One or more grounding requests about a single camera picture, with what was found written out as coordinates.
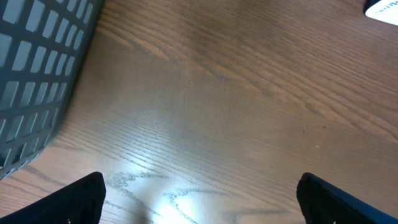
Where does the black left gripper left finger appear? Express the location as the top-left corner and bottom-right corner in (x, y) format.
(1, 172), (106, 224)

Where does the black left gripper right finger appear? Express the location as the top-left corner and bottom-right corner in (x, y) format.
(296, 172), (397, 224)

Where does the white barcode scanner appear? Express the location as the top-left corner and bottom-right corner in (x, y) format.
(364, 0), (398, 26)

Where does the grey plastic mesh basket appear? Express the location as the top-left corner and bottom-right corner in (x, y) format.
(1, 0), (103, 179)

